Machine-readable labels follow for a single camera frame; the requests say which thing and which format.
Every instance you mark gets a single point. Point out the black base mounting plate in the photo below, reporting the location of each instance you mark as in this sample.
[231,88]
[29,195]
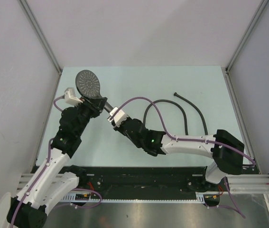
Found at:
[150,183]

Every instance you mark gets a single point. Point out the grey shower head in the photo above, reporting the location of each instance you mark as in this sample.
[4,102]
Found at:
[88,85]

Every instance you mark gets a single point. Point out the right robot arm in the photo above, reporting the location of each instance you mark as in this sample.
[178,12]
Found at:
[223,148]

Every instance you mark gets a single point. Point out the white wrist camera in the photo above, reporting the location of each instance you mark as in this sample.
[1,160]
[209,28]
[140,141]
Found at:
[117,117]
[70,97]

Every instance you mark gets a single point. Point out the right aluminium frame post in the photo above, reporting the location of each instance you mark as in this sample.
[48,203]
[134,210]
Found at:
[248,32]

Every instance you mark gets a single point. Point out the aluminium frame post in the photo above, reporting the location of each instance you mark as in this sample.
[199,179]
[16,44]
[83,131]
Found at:
[248,32]
[40,34]

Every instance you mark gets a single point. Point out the left aluminium frame post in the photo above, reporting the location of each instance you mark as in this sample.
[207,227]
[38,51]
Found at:
[40,34]

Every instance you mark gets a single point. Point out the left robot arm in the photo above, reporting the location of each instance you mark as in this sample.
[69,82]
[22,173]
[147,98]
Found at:
[32,205]

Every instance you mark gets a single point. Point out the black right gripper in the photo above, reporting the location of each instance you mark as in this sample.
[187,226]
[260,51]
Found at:
[120,128]

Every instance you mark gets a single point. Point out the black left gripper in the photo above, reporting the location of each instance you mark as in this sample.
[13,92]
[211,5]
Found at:
[96,105]

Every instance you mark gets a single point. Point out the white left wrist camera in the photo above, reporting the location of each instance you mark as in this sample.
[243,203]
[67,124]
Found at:
[70,97]

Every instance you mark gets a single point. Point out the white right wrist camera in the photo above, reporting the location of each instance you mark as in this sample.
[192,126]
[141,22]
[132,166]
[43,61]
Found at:
[117,117]

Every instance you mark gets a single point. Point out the slotted cable duct rail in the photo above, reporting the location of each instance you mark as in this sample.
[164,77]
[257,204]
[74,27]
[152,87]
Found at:
[197,198]

